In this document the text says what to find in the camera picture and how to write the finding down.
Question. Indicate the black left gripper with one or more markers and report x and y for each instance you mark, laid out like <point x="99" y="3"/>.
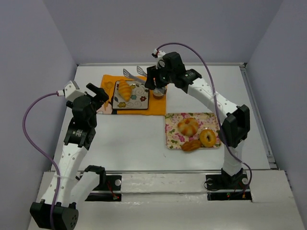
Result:
<point x="95" y="97"/>

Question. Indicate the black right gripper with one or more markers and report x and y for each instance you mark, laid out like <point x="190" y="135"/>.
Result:
<point x="151" y="78"/>

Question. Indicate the round twisted bread bun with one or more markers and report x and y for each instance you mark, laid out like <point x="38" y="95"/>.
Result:
<point x="188" y="127"/>

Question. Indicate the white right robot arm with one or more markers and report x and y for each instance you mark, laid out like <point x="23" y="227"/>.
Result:
<point x="233" y="120"/>

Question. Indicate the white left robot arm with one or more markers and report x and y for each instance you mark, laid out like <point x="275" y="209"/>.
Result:
<point x="57" y="209"/>

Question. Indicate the croissant bread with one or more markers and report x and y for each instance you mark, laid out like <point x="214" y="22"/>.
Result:
<point x="124" y="90"/>

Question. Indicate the oval brown bread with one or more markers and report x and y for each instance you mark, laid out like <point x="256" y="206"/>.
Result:
<point x="191" y="145"/>

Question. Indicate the small metal cup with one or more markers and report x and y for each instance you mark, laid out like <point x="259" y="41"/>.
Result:
<point x="159" y="93"/>

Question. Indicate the square flower pattern plate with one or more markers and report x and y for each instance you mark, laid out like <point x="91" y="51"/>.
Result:
<point x="139" y="97"/>

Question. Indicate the floral rectangular tray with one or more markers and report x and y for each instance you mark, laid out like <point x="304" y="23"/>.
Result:
<point x="174" y="139"/>

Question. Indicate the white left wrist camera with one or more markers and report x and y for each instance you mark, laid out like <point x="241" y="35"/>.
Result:
<point x="72" y="91"/>

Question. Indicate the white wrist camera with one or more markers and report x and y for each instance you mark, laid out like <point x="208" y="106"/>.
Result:
<point x="72" y="91"/>
<point x="158" y="55"/>

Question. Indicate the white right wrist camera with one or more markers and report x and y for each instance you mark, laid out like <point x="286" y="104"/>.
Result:
<point x="158" y="55"/>

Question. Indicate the bagel ring bread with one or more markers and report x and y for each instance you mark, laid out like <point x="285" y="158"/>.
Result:
<point x="208" y="138"/>

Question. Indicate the front aluminium rail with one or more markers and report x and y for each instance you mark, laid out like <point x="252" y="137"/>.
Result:
<point x="180" y="171"/>

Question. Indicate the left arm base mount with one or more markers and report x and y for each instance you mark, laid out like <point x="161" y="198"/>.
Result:
<point x="108" y="190"/>

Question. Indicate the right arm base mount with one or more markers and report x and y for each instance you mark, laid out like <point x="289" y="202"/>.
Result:
<point x="222" y="191"/>

